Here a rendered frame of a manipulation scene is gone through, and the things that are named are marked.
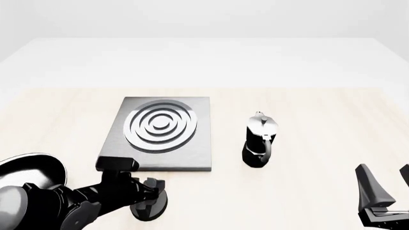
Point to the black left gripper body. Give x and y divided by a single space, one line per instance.
140 191

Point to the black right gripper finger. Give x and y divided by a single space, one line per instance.
405 176
372 189

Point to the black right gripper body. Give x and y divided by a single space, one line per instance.
386 216

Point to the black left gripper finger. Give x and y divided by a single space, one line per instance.
156 184
145 209

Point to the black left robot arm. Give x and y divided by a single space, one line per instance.
80 203

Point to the round black stove knob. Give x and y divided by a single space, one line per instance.
160 205

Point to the grey flat stove plate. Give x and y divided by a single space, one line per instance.
199 148

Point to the black and silver moka pot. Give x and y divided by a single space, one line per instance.
255 139

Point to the black frying pan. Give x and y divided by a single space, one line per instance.
30 167

